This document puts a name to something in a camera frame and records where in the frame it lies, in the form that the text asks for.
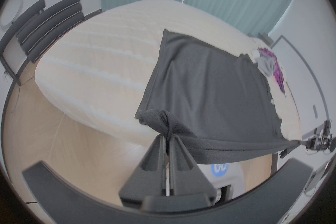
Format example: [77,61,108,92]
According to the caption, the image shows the bed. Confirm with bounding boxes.
[34,0,329,175]

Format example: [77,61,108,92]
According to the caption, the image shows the grey garment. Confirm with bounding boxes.
[257,56,276,78]

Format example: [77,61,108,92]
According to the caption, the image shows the black T-shirt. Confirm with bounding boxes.
[134,29,301,166]

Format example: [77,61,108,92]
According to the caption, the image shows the black chest of drawers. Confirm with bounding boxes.
[16,0,86,63]

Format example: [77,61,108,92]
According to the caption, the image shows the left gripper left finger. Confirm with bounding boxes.
[119,135,167,209]

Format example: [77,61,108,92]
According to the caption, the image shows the grey bedside table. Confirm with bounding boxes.
[248,33,273,45]

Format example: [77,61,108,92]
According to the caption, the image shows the purple satin garment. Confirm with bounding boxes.
[258,48,286,95]

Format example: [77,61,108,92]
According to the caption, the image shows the black cable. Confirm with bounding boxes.
[4,71,36,113]

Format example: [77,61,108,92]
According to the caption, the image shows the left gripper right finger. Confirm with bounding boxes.
[169,139,217,201]

